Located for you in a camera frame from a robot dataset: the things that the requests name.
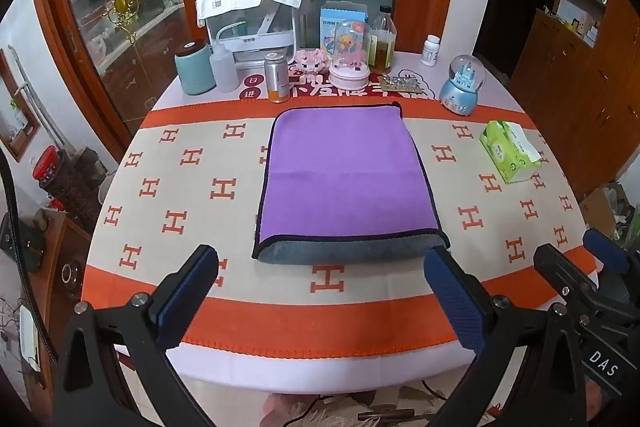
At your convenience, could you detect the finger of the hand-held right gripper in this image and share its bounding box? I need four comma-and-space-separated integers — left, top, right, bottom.
532, 244, 608, 308
582, 228, 640, 303

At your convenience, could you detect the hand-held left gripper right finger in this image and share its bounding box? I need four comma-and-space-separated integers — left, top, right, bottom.
423, 245, 590, 427

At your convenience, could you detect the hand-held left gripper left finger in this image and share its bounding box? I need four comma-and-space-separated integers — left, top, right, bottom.
50, 244, 221, 427

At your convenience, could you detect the purple towel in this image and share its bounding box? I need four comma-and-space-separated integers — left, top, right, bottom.
251, 103, 451, 266

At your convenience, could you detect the cardboard box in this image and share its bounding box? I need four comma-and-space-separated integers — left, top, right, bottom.
579, 187, 623, 240

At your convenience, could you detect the orange patterned blanket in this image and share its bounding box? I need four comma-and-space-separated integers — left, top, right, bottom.
81, 102, 598, 360

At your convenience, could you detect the green tissue pack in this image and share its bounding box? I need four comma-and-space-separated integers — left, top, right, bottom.
479, 120, 543, 185

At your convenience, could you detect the red lid jar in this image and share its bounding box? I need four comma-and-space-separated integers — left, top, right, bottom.
32, 145, 103, 230

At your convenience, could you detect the wooden shelf cabinet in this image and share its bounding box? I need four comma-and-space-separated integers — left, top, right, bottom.
507, 0, 640, 200

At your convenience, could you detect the blue castle snow globe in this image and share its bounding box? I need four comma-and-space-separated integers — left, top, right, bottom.
439, 55, 486, 116

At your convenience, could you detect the blister pack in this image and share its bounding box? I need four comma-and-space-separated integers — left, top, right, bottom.
377, 76, 421, 94

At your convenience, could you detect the teal canister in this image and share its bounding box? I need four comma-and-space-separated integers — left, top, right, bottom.
174, 41, 217, 96

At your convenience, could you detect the translucent squeeze bottle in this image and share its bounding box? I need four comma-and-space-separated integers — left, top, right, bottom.
209, 23, 248, 94

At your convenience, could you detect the silver drink can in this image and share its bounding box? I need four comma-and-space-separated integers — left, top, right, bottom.
263, 52, 290, 102

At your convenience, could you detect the red printed mat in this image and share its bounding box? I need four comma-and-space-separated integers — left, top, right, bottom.
239, 67, 432, 106

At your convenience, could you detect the white pill bottle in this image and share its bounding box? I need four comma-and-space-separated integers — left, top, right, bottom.
421, 35, 441, 67

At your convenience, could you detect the white dish rack with cloth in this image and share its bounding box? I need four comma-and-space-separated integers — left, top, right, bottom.
200, 0, 301, 70

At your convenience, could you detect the pink dome music box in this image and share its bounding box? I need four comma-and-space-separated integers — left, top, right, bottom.
328, 20, 372, 91

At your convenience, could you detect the glass oil bottle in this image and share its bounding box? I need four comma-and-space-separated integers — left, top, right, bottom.
369, 5, 397, 74

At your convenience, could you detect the pink block pig figure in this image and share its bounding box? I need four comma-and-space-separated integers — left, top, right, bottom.
295, 48, 333, 75

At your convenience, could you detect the blue carton box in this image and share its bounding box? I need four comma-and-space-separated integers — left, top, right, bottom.
319, 1, 369, 58

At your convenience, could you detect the black floor cable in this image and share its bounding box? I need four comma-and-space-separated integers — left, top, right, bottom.
272, 394, 341, 427

